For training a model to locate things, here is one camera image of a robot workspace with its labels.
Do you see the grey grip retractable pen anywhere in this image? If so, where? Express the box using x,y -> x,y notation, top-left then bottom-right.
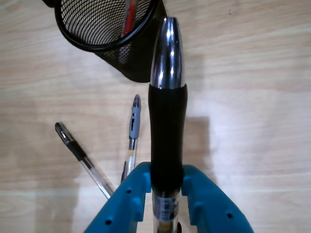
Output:
121,94 -> 141,184

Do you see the black mesh pen holder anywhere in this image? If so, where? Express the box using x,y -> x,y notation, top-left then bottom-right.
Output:
41,0 -> 168,83

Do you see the red retractable pen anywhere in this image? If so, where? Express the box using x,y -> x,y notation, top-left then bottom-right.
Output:
121,0 -> 137,37

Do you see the black retractable pen chrome tip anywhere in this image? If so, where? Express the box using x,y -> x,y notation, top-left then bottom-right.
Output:
147,17 -> 188,233

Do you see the clear capped black gel pen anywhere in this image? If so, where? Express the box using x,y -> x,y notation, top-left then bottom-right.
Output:
54,122 -> 116,200

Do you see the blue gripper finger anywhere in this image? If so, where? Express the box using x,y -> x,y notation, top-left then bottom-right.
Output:
84,162 -> 152,233
181,165 -> 255,233

